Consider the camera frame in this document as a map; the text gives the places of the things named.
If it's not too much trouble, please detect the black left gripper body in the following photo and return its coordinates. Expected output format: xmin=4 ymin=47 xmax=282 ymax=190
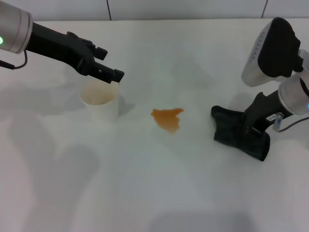
xmin=24 ymin=21 xmax=96 ymax=77

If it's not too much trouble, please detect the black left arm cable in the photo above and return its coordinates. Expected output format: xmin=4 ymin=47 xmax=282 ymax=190
xmin=0 ymin=49 xmax=28 ymax=71

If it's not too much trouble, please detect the brown water stain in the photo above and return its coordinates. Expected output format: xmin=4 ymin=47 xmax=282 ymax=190
xmin=151 ymin=108 xmax=185 ymax=135

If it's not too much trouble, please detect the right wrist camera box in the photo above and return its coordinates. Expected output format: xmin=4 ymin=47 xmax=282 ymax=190
xmin=241 ymin=16 xmax=304 ymax=87

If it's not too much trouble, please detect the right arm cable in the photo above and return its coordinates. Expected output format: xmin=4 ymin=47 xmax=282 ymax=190
xmin=273 ymin=112 xmax=306 ymax=133

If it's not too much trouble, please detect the dark blue rag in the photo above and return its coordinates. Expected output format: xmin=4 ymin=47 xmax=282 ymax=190
xmin=211 ymin=105 xmax=270 ymax=163

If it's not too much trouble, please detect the white paper cup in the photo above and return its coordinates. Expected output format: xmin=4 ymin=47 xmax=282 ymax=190
xmin=79 ymin=81 xmax=120 ymax=123

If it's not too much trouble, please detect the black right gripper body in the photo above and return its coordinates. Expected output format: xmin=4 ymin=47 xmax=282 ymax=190
xmin=242 ymin=91 xmax=287 ymax=132

